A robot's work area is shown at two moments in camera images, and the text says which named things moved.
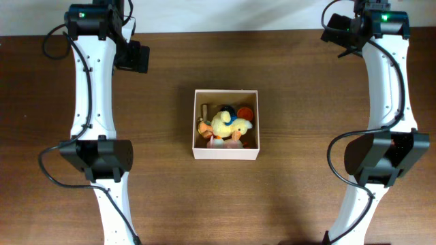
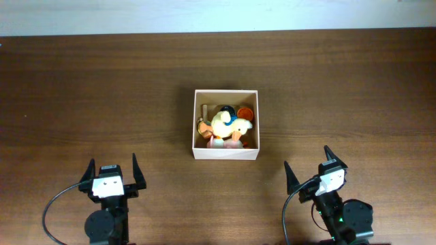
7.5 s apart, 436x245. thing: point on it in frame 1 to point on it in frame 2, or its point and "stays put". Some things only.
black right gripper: x=355 y=50 to x=291 y=182
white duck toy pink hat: x=224 y=143 stays put
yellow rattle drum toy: x=204 y=126 stays put
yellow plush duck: x=223 y=124 stays put
